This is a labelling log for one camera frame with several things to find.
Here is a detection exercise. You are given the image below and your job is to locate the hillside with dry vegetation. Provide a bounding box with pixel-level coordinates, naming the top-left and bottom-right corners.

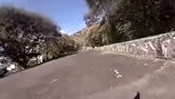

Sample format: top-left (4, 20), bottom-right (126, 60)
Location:
top-left (68, 26), bottom-right (93, 52)

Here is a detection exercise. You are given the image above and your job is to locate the grey asphalt road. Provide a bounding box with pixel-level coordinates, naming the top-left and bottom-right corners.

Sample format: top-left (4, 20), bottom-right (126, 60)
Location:
top-left (0, 36), bottom-right (175, 99)

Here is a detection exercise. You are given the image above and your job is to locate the row of trees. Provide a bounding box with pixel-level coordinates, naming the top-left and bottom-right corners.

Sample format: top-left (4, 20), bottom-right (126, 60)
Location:
top-left (79, 0), bottom-right (175, 50)
top-left (0, 0), bottom-right (82, 83)

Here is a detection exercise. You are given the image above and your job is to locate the white building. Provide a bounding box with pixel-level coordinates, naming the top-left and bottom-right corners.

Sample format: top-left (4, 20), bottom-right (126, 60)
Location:
top-left (0, 56), bottom-right (21, 77)

